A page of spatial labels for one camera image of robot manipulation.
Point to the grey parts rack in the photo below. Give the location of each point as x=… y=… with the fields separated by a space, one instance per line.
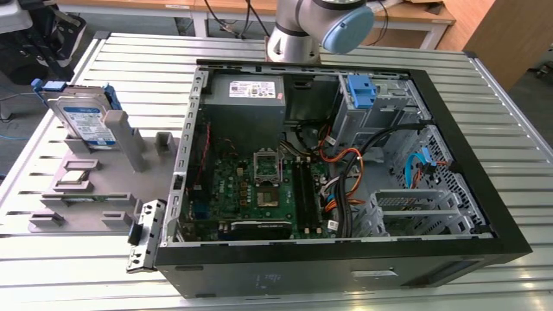
x=117 y=181

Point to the blue expansion slot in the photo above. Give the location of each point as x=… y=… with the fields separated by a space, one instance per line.
x=202 y=212

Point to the silver drive cage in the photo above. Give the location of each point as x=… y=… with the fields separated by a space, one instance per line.
x=388 y=116

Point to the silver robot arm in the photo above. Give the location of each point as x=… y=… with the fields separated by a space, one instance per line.
x=290 y=42

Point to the silver disk bay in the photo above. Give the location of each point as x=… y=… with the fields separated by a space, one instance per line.
x=415 y=212

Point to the black case fan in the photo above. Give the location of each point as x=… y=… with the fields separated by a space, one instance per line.
x=201 y=155

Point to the black RAM slot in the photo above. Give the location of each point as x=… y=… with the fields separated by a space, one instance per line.
x=300 y=194
x=311 y=194

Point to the CPU socket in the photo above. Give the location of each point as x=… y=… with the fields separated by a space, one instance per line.
x=268 y=198

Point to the silver CPU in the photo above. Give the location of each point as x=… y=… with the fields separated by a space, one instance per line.
x=74 y=176

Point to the green motherboard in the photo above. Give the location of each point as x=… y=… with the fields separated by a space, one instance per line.
x=230 y=194

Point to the blue plastic drive latch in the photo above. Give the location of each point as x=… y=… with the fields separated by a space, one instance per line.
x=360 y=92

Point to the black graphics card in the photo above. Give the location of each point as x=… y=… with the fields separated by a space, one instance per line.
x=259 y=228

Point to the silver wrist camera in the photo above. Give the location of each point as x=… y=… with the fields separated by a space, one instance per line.
x=11 y=23

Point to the wooden cabinet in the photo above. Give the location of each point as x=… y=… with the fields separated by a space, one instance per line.
x=510 y=39

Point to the black PC case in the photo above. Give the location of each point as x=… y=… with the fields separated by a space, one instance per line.
x=303 y=269

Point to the grey power supply unit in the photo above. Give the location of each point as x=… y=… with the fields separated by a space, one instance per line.
x=242 y=120

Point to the green RAM stick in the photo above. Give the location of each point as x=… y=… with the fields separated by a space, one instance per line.
x=87 y=198

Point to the black mesh trash bin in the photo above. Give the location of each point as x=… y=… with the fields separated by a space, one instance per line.
x=26 y=77

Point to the silver hinged card bracket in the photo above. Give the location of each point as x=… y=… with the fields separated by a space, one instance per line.
x=149 y=226

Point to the hard disk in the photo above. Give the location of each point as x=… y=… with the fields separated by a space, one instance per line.
x=85 y=123

